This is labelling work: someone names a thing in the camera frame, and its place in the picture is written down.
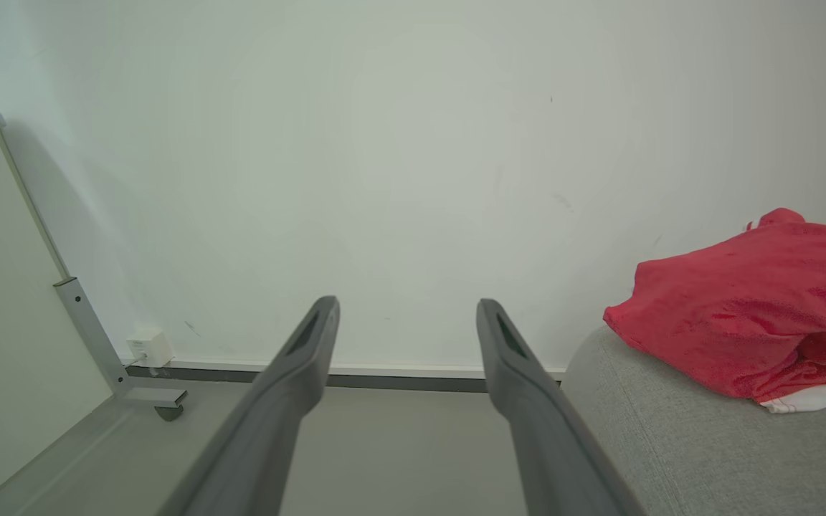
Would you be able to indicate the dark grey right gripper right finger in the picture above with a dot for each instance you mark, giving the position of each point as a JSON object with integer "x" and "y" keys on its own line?
{"x": 549, "y": 444}

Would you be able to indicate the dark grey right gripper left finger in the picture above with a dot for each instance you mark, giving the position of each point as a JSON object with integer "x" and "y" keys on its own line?
{"x": 262, "y": 430}

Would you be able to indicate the red clothing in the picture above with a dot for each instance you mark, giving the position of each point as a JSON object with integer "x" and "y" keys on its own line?
{"x": 743, "y": 315}

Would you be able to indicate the white clothing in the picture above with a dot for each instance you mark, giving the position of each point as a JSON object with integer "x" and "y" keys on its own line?
{"x": 807, "y": 398}

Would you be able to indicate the black caster wheel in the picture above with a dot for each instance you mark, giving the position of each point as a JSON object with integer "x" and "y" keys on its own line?
{"x": 169, "y": 413}

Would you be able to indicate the white and black baseboard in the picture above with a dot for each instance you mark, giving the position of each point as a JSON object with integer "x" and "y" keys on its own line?
{"x": 399, "y": 376}

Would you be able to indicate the grey fabric sofa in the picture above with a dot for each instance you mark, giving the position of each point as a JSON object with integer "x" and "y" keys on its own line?
{"x": 707, "y": 451}

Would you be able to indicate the white partition panel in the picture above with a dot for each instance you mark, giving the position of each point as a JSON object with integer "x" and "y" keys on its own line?
{"x": 4, "y": 322}

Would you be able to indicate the white wall socket box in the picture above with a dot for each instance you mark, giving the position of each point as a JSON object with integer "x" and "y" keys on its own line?
{"x": 151, "y": 347}

